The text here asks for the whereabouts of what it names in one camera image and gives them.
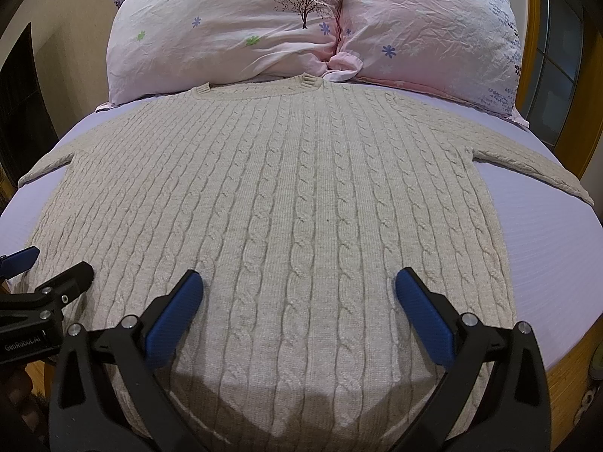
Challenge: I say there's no beige cable-knit sweater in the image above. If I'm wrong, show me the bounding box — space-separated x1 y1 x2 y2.
18 75 590 451

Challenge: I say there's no lavender bed sheet mattress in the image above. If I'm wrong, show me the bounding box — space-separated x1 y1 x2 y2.
1 85 602 370

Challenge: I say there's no left floral pink pillow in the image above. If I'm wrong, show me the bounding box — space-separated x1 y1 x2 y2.
106 0 340 106

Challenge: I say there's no floral pink pillow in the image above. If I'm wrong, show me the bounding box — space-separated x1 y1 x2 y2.
106 0 340 106
325 0 527 125

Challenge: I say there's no right floral pink pillow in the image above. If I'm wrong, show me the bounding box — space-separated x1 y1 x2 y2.
325 0 527 125

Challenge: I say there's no dark window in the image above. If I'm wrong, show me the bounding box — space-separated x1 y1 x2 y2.
521 0 602 152

